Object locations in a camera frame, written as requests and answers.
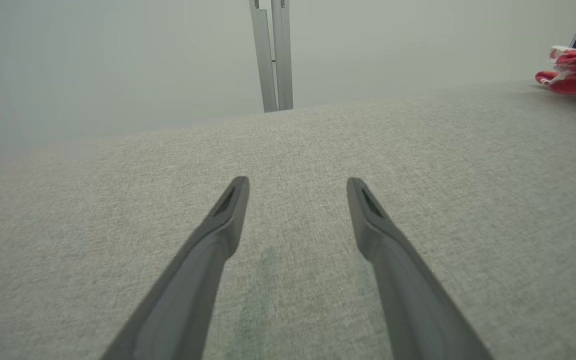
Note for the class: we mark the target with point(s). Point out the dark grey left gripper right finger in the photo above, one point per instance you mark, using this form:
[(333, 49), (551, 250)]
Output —
[(408, 300)]

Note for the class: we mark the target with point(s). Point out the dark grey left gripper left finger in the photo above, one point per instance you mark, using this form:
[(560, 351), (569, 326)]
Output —
[(193, 290)]

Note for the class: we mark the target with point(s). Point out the grey metal partition post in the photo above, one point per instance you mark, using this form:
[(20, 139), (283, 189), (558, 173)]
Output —
[(275, 60)]

